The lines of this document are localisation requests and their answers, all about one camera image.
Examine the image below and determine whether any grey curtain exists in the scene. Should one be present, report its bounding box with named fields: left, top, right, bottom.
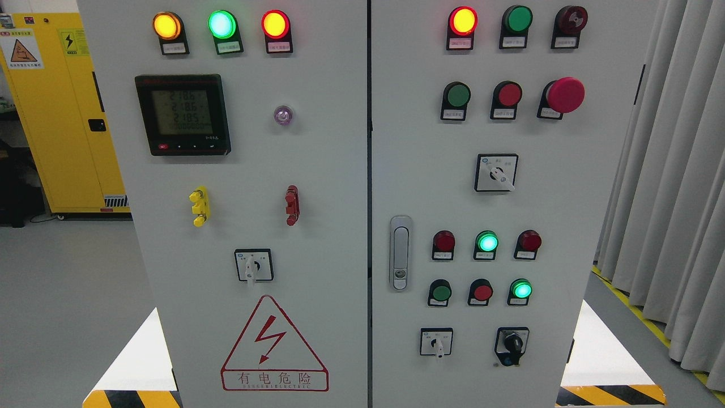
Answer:
left=595, top=1, right=724, bottom=392

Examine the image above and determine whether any dark red buzzer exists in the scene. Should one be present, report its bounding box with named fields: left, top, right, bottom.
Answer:
left=551, top=5, right=588, bottom=49

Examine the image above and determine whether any yellow safety storage cabinet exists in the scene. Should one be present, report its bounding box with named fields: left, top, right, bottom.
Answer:
left=1, top=13, right=130, bottom=214

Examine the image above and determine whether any red push button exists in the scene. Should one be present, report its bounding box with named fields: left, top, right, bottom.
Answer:
left=489, top=80, right=522, bottom=120
left=468, top=278, right=493, bottom=307

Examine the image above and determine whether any dark red indicator lamp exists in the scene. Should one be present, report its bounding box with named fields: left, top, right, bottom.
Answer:
left=432, top=230, right=456, bottom=261
left=514, top=229, right=542, bottom=261

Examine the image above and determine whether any lit green indicator lamp middle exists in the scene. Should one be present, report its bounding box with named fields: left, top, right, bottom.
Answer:
left=473, top=230, right=499, bottom=261

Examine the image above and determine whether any grey electrical control cabinet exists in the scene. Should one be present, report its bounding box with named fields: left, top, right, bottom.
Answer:
left=78, top=1, right=659, bottom=407

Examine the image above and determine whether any red mushroom emergency stop button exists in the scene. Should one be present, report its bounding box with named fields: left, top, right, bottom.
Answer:
left=536, top=76, right=586, bottom=120

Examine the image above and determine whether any lit green push button lower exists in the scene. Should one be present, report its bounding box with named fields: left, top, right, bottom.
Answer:
left=507, top=278, right=532, bottom=307

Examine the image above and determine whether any amber indicator lamp top left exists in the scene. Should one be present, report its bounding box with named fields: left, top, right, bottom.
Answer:
left=152, top=11, right=190, bottom=55

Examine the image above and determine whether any yellow terminal post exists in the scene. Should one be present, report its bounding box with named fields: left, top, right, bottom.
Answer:
left=189, top=185, right=210, bottom=228

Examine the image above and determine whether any black digital power meter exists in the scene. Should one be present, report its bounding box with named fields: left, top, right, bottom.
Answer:
left=135, top=73, right=231, bottom=156

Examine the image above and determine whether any green indicator lamp top right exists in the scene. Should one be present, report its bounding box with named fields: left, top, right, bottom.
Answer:
left=499, top=5, right=533, bottom=50

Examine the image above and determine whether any red-orange indicator lamp right door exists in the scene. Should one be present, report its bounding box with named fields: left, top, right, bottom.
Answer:
left=446, top=6, right=478, bottom=51

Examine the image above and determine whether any grey cabinet door handle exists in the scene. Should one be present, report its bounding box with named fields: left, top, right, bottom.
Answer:
left=389, top=215, right=412, bottom=290

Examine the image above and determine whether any green push button upper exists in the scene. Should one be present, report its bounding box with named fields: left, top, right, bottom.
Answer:
left=440, top=81, right=471, bottom=121

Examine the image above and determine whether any red-orange indicator lamp left door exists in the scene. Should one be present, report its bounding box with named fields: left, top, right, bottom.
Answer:
left=261, top=8, right=293, bottom=54

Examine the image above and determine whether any red push button upper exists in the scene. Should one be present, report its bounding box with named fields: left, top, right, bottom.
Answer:
left=489, top=80, right=522, bottom=120

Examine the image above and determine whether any lower white rotary selector switch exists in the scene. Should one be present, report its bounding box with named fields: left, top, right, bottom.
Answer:
left=419, top=327, right=454, bottom=358

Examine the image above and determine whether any upper right rotary selector switch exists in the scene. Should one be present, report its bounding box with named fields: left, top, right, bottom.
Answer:
left=474, top=154, right=519, bottom=193

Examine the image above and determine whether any green indicator lamp top left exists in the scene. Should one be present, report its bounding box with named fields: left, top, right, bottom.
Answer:
left=207, top=10, right=244, bottom=55

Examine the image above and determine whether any small clear round light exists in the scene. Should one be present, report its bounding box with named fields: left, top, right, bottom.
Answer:
left=274, top=105, right=293, bottom=126

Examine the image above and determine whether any door rotary selector switch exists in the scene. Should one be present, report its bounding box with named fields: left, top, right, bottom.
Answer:
left=234, top=248, right=275, bottom=285

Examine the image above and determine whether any dark red indicator lamp right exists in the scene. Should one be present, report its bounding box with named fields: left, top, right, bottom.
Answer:
left=514, top=229, right=542, bottom=261

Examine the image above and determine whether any red-orange indicator lamp door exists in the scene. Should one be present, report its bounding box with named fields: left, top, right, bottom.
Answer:
left=446, top=6, right=478, bottom=51
left=261, top=8, right=293, bottom=54

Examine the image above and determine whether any red push button lower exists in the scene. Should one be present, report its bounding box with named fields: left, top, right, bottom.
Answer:
left=468, top=278, right=493, bottom=307

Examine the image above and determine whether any red terminal post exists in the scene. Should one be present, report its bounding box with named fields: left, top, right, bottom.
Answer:
left=285, top=184, right=300, bottom=226

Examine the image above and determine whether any dark red indicator lamp left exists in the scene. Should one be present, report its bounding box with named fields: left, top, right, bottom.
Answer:
left=432, top=230, right=456, bottom=261

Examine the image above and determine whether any black knob selector switch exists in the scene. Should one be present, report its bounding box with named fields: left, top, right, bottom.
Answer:
left=494, top=327, right=529, bottom=367

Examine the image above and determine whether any red electric danger warning sticker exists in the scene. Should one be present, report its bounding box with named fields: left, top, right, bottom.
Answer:
left=220, top=295, right=329, bottom=392

